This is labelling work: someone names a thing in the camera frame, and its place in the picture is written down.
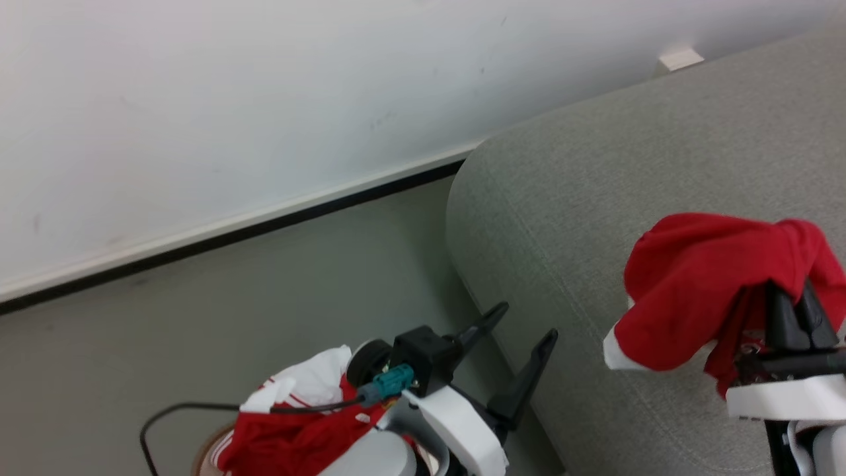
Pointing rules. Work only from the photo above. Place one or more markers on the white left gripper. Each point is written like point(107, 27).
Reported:
point(456, 423)

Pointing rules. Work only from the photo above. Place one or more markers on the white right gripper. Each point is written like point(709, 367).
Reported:
point(786, 395)

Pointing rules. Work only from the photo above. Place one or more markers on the red garment with white cuff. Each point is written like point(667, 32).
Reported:
point(687, 284)

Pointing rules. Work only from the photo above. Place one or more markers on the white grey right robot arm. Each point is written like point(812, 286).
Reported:
point(813, 449)

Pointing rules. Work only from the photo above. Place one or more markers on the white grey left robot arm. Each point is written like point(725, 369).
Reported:
point(370, 457)

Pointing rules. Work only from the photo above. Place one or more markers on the brown laundry basket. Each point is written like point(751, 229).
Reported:
point(206, 451)

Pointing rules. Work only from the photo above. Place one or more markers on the grey fabric sofa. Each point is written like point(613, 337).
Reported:
point(581, 198)

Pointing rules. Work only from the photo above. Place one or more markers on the red and white striped jersey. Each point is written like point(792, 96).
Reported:
point(291, 443)

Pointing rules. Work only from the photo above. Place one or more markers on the white baseboard with black strip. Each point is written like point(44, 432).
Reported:
point(231, 228)

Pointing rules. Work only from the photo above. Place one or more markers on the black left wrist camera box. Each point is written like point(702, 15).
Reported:
point(423, 357)

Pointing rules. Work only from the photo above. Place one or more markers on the small beige wall block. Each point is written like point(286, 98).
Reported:
point(679, 59)

